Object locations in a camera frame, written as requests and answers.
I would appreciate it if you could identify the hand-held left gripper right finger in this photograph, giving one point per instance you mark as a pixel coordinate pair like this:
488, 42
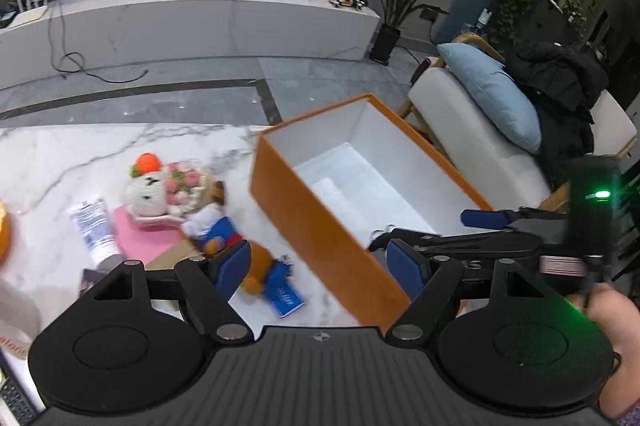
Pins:
405, 267

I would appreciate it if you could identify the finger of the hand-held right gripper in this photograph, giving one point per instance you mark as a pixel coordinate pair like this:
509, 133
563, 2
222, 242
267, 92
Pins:
482, 217
480, 243

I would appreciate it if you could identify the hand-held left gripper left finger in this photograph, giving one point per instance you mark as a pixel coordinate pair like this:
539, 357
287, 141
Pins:
235, 263

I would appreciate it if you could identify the orange storage box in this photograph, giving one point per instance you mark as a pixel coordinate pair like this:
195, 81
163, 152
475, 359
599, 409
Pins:
310, 226

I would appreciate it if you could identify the white crochet bunny with bouquet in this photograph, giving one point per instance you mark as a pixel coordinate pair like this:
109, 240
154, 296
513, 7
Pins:
150, 191

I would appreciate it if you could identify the person's right hand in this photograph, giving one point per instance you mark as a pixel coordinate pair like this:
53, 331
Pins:
612, 331

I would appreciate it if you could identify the brown plush bear blue clothes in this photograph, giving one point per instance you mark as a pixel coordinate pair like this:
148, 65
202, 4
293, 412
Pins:
220, 231

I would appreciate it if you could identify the small blue box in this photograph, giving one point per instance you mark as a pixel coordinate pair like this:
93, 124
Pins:
285, 296

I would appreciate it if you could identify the brown cardboard piece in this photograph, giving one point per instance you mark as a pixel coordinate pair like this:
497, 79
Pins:
175, 254

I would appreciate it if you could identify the white armchair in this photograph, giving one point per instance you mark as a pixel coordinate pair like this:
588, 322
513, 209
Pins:
475, 126

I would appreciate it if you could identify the pink paper sheet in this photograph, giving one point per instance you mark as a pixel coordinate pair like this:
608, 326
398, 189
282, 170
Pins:
145, 243

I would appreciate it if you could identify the light blue pillow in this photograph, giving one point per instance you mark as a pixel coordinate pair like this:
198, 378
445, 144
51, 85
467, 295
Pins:
490, 91

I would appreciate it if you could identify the black jacket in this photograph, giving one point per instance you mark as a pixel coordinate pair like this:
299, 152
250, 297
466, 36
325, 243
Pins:
560, 81

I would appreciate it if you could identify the white cream tube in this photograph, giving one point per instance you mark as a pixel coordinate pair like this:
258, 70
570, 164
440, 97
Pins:
92, 226

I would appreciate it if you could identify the potted plant black pot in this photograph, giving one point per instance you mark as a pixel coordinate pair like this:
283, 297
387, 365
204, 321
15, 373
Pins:
386, 44

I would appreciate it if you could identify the white plastic bag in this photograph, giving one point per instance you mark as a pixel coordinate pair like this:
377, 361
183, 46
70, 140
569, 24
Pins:
17, 316

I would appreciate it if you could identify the orange bowl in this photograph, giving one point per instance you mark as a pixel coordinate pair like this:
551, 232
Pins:
4, 231

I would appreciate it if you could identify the long white cabinet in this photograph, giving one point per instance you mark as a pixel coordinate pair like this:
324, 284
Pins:
200, 31

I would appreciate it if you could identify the white router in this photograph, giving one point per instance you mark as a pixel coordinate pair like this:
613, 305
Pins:
30, 14

